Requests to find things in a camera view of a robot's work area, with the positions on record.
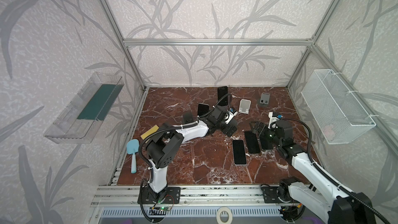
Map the white-edged phone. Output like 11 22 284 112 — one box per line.
260 136 274 150

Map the black phone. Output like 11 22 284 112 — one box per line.
217 86 229 106
244 131 261 154

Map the green-edged phone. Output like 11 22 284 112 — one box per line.
198 103 209 117

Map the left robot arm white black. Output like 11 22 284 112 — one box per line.
138 93 237 196

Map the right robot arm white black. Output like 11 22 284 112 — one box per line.
250 115 389 224

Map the white phone stand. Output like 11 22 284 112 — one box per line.
238 99 251 114

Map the grey phone stand rear right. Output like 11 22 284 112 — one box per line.
258 93 270 107

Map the dark round phone stand left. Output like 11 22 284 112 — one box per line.
182 112 194 124

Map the yellow sponge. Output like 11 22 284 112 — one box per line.
141 125 159 140

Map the white tape roll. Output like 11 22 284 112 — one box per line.
216 206 233 224

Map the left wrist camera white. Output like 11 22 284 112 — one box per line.
224 107 237 124

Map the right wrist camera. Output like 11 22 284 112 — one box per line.
268 112 283 129

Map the white wire mesh basket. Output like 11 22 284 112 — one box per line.
301 69 376 145

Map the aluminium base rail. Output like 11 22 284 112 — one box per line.
90 183 346 207

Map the clear plastic wall bin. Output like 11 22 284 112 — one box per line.
44 72 124 144

